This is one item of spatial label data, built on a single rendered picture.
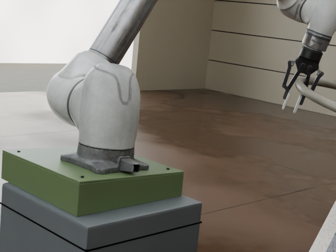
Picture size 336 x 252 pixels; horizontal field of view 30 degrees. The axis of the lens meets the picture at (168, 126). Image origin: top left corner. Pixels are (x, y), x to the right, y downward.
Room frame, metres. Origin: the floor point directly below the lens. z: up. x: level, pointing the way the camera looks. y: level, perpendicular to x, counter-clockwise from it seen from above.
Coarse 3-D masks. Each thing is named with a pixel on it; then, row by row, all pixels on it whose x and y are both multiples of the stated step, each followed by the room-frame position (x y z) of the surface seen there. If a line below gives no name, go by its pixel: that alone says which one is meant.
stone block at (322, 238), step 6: (330, 210) 1.93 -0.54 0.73; (330, 216) 1.89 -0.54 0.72; (324, 222) 1.90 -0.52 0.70; (330, 222) 1.86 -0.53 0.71; (324, 228) 1.87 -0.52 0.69; (330, 228) 1.83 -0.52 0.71; (318, 234) 1.87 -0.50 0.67; (324, 234) 1.83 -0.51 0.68; (330, 234) 1.79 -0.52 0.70; (318, 240) 1.84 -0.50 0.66; (324, 240) 1.80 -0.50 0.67; (330, 240) 1.76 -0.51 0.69; (312, 246) 1.85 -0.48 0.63; (318, 246) 1.81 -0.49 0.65; (324, 246) 1.77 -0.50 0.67; (330, 246) 1.74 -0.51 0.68
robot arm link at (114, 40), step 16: (128, 0) 1.90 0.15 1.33; (144, 0) 1.91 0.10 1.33; (112, 16) 1.89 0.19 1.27; (128, 16) 1.88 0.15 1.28; (144, 16) 1.91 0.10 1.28; (112, 32) 1.86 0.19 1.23; (128, 32) 1.88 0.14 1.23; (96, 48) 1.85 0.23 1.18; (112, 48) 1.85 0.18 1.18; (80, 64) 1.80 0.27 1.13; (96, 64) 1.80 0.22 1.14; (64, 80) 1.79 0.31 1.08; (80, 80) 1.75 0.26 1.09; (48, 96) 1.83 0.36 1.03; (64, 96) 1.74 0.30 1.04; (64, 112) 1.74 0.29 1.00
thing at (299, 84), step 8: (296, 80) 2.19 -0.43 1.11; (304, 80) 2.23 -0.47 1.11; (312, 80) 2.30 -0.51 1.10; (320, 80) 2.33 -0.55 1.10; (328, 80) 2.35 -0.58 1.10; (296, 88) 2.14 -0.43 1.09; (304, 88) 2.08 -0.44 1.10; (312, 96) 2.02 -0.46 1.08; (320, 96) 2.01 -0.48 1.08; (320, 104) 2.00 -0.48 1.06; (328, 104) 1.97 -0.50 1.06
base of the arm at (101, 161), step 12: (60, 156) 1.66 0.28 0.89; (72, 156) 1.64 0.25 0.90; (84, 156) 1.61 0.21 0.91; (96, 156) 1.60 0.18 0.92; (108, 156) 1.60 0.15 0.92; (120, 156) 1.61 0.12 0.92; (132, 156) 1.65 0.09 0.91; (96, 168) 1.55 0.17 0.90; (108, 168) 1.57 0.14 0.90; (120, 168) 1.60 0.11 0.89; (132, 168) 1.58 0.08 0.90; (144, 168) 1.66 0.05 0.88
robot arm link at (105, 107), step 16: (112, 64) 1.70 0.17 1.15; (96, 80) 1.62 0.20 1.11; (112, 80) 1.62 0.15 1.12; (128, 80) 1.64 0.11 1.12; (80, 96) 1.66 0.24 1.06; (96, 96) 1.61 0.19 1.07; (112, 96) 1.61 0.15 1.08; (128, 96) 1.63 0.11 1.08; (80, 112) 1.65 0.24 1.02; (96, 112) 1.60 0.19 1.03; (112, 112) 1.60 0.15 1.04; (128, 112) 1.62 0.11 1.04; (80, 128) 1.64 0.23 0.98; (96, 128) 1.60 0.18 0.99; (112, 128) 1.60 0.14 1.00; (128, 128) 1.62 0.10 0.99; (96, 144) 1.60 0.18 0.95; (112, 144) 1.60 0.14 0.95; (128, 144) 1.63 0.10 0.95
